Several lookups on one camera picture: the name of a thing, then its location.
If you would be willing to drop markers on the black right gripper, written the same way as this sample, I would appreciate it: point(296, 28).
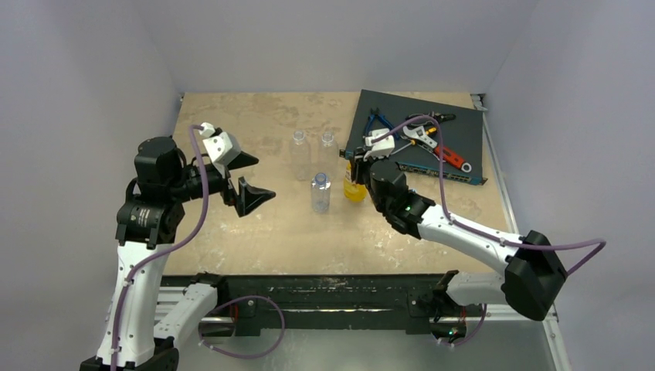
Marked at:
point(359, 167)

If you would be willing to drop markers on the red handled tool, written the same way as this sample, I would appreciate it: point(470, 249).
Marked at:
point(452, 158)

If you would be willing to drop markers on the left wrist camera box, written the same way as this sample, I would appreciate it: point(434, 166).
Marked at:
point(221, 147)

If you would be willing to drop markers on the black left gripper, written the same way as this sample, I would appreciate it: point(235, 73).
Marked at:
point(248, 195)

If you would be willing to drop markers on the black handled cutters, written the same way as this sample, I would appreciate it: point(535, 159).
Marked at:
point(438, 117)

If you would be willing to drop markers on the adjustable wrench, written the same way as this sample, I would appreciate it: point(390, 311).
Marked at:
point(421, 134)

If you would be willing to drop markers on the clear bottle blue cap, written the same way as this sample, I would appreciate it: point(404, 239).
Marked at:
point(327, 154)

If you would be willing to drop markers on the small clear water bottle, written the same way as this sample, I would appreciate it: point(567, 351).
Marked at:
point(320, 193)

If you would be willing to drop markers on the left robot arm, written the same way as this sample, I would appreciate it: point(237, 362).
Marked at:
point(147, 224)

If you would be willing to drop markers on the dark network switch box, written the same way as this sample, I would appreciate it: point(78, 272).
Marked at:
point(463, 135)

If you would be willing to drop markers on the clear bottle QR cap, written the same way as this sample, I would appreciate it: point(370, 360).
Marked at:
point(300, 156)

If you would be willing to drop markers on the blue handled pliers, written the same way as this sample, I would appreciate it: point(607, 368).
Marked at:
point(375, 116)

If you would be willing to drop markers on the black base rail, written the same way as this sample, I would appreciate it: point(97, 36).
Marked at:
point(414, 303)

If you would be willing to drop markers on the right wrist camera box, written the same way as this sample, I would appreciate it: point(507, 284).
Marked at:
point(379, 144)

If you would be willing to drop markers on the yellow juice bottle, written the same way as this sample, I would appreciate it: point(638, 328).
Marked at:
point(352, 190)

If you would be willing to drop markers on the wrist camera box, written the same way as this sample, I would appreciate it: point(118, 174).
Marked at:
point(221, 147)
point(379, 144)

